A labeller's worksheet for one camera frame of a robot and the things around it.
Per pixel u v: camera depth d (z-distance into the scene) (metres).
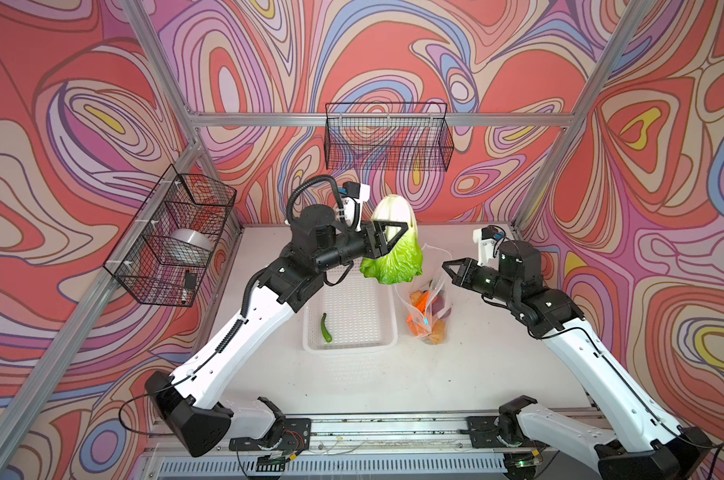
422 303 1.41
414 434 0.75
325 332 0.89
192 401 0.38
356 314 0.96
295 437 0.72
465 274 0.61
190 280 0.72
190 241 0.72
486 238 0.63
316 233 0.45
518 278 0.52
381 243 0.53
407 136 0.96
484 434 0.73
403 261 0.57
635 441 0.38
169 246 0.70
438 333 0.84
